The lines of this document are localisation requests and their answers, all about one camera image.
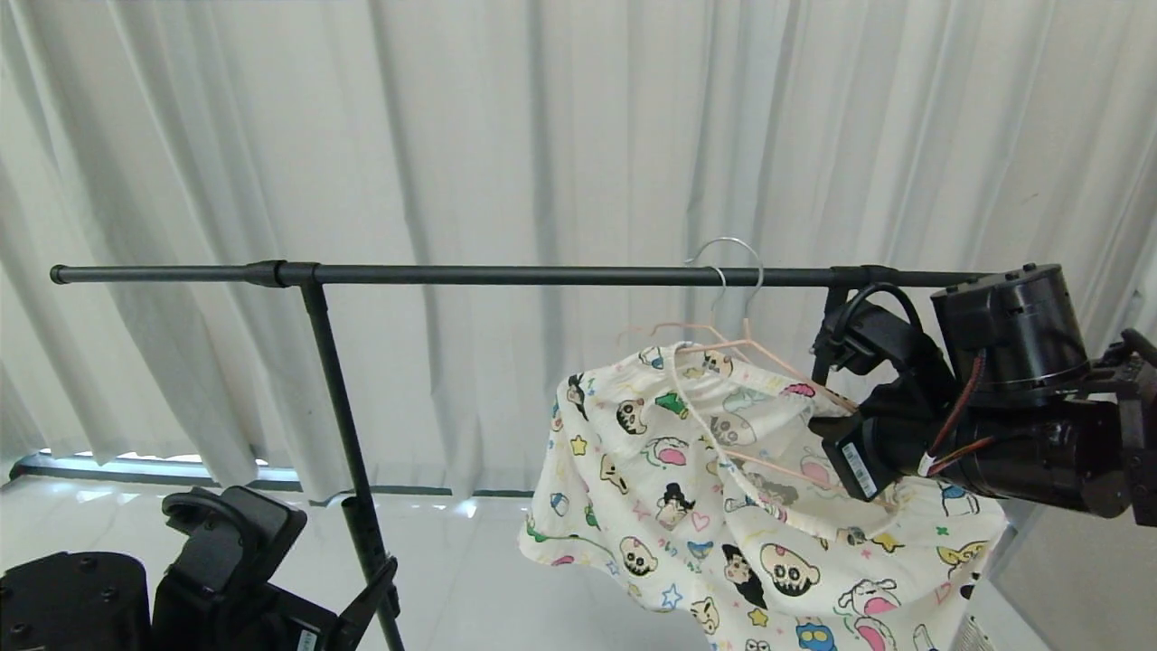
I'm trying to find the black cable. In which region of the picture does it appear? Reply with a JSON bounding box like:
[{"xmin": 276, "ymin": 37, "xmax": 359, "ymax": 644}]
[
  {"xmin": 832, "ymin": 282, "xmax": 927, "ymax": 363},
  {"xmin": 161, "ymin": 486, "xmax": 240, "ymax": 543}
]

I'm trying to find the black clothes rack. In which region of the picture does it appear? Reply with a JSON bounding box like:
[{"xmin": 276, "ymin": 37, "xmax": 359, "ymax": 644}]
[{"xmin": 50, "ymin": 260, "xmax": 992, "ymax": 651}]

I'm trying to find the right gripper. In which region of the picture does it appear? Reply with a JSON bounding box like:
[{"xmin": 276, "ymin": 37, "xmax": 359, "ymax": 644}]
[{"xmin": 809, "ymin": 384, "xmax": 1131, "ymax": 518}]

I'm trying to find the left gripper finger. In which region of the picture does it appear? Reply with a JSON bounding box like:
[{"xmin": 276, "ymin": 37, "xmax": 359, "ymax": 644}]
[{"xmin": 327, "ymin": 556, "xmax": 399, "ymax": 651}]

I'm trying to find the white curtain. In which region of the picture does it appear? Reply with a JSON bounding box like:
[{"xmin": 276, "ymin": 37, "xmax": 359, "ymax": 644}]
[{"xmin": 0, "ymin": 0, "xmax": 1157, "ymax": 503}]

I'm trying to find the window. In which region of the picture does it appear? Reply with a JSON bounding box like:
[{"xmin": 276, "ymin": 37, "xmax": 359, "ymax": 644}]
[{"xmin": 9, "ymin": 449, "xmax": 534, "ymax": 498}]

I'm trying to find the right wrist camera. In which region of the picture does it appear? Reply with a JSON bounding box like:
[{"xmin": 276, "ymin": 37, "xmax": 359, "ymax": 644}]
[{"xmin": 812, "ymin": 303, "xmax": 950, "ymax": 403}]

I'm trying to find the cream printed garment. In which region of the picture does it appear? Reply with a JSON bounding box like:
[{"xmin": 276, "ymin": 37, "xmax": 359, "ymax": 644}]
[{"xmin": 518, "ymin": 342, "xmax": 1009, "ymax": 651}]

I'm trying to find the pink clothes hanger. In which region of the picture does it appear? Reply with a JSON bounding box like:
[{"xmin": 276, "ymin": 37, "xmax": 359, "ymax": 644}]
[
  {"xmin": 673, "ymin": 237, "xmax": 860, "ymax": 494},
  {"xmin": 617, "ymin": 265, "xmax": 756, "ymax": 363}
]

